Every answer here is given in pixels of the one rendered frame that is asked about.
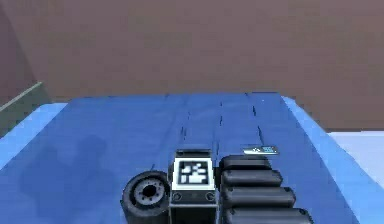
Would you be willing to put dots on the small grey remote control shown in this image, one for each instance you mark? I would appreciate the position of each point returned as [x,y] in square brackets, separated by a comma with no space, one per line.
[260,150]

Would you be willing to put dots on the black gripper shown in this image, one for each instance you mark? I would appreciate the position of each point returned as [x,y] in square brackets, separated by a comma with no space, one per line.
[146,195]

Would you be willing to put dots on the blue bed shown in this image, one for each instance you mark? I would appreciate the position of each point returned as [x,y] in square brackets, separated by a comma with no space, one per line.
[116,133]

